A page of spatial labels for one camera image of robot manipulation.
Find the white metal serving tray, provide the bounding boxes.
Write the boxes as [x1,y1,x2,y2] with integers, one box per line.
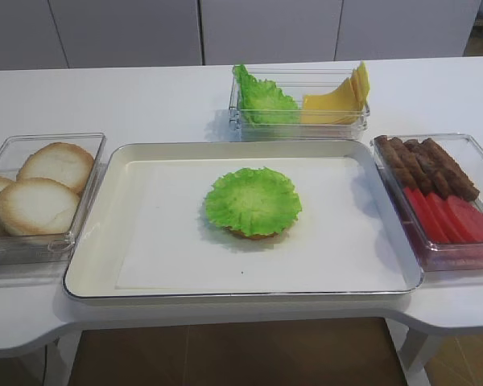
[64,140,423,300]

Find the front bun half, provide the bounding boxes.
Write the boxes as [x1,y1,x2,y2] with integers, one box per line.
[0,178,80,236]

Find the lettuce leaves in container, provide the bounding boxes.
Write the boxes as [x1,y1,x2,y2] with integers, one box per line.
[233,64,299,126]

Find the upright cheese slices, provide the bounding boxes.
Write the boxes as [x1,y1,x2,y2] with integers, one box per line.
[350,61,370,106]

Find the lettuce leaf on bun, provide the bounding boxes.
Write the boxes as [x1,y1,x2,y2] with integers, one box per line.
[204,167,302,235]

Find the bottom bun under lettuce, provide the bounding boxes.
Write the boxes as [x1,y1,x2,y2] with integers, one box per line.
[226,228,279,240]

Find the clear bun container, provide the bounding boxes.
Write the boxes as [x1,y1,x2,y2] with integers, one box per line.
[0,133,105,265]

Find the clear lettuce cheese container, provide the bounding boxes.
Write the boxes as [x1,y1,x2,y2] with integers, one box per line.
[229,65,369,141]

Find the flat cheese slices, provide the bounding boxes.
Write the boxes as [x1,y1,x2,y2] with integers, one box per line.
[300,78,369,125]

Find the brown meat patties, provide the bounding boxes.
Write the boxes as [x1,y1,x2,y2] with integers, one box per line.
[374,135,480,202]

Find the white paper sheet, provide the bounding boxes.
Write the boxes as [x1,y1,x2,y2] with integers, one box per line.
[116,157,421,294]

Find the clear meat tomato container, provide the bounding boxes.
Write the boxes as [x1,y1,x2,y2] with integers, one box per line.
[371,133,483,271]

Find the tomato slices in container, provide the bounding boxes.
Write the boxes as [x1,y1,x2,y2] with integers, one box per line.
[402,187,483,244]

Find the back bun half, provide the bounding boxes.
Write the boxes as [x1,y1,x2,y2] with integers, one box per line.
[16,142,94,195]

